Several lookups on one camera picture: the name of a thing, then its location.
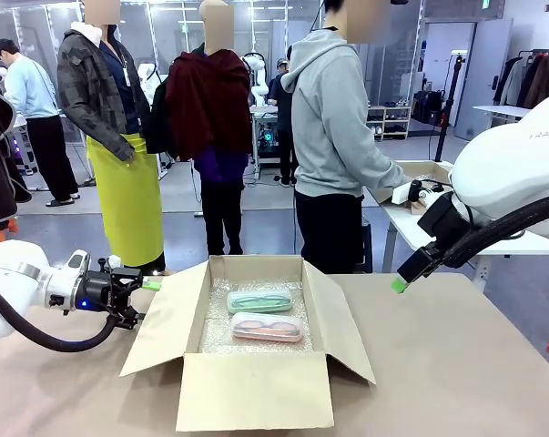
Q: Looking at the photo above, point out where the mannequin plaid jacket yellow skirt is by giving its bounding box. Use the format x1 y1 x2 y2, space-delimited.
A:
56 0 167 275

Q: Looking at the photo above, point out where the person's right forearm grey sleeve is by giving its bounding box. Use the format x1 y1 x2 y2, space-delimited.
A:
359 161 412 198

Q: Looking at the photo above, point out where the person in dark clothes cap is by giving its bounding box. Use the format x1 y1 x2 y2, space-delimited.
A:
268 57 299 188

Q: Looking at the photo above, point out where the person in grey hoodie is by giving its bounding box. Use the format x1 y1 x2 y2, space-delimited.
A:
280 0 414 275

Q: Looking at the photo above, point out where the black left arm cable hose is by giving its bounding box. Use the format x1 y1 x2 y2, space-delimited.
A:
0 289 120 353

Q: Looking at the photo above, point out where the clear bubble wrap sheet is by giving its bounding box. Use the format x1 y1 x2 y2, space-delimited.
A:
198 279 314 355

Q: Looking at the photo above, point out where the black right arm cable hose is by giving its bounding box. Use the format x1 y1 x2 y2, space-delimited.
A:
442 190 549 269

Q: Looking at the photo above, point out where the computer equipment rack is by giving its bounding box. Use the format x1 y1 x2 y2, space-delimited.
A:
249 106 282 166

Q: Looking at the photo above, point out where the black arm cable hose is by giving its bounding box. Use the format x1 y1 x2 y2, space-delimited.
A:
442 190 549 269
0 289 120 353

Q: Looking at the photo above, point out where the black luggage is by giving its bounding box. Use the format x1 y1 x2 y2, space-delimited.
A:
412 89 448 125

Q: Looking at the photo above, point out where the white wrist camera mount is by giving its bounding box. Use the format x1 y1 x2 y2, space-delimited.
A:
391 178 442 211
97 254 123 275

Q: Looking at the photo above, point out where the clothes rack with coats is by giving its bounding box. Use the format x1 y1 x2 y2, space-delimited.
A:
492 48 549 111

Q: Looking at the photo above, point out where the pink glasses case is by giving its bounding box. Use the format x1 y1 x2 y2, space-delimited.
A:
230 311 303 342

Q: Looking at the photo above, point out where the white desk by rack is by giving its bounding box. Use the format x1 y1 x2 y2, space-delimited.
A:
472 105 533 125

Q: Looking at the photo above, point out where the mint green glasses case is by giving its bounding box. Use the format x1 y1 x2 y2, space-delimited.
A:
227 290 295 316

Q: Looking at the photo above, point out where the wooden shoe rack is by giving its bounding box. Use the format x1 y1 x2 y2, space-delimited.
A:
367 105 412 140

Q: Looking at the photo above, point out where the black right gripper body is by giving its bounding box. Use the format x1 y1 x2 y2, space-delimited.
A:
417 190 473 257

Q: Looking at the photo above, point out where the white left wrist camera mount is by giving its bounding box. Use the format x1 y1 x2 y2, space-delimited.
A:
97 254 123 275

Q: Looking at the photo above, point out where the white work table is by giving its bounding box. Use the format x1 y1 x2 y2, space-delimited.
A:
363 184 549 295

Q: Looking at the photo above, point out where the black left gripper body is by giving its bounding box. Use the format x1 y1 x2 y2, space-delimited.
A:
76 267 121 316

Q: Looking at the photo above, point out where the black tripod stand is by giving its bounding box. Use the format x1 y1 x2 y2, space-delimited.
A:
432 50 467 163

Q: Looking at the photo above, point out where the large open cardboard box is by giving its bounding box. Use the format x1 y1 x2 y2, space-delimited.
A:
119 254 377 432

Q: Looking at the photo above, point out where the person in light blue shirt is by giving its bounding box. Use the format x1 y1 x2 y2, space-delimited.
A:
0 38 82 208

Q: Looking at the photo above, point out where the mannequin dark red cloak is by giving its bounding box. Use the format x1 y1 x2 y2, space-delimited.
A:
145 0 255 256

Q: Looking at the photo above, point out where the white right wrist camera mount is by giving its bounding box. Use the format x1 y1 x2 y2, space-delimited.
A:
391 178 442 211

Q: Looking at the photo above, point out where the small open cardboard box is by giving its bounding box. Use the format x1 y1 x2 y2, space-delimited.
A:
369 159 454 215

